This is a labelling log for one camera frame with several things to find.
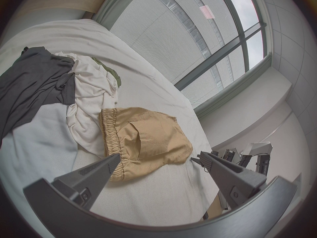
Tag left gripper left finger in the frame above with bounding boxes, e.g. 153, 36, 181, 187
53, 153, 121, 211

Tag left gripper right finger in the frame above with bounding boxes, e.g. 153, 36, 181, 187
199, 151, 266, 210

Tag tan shorts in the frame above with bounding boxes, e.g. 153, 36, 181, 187
99, 107, 194, 182

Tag pale blue garment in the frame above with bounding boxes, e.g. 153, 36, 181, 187
0, 103, 80, 208

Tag white garment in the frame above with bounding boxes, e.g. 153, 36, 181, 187
53, 52, 119, 156

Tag green garment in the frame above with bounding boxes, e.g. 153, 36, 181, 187
91, 57, 122, 87

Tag bed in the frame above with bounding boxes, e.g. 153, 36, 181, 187
0, 0, 231, 222

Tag black garment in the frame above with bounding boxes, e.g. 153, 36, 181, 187
0, 47, 76, 146

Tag window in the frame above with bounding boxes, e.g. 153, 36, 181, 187
109, 0, 266, 108

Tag grey-green curtain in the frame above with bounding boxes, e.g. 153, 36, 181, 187
95, 0, 149, 32

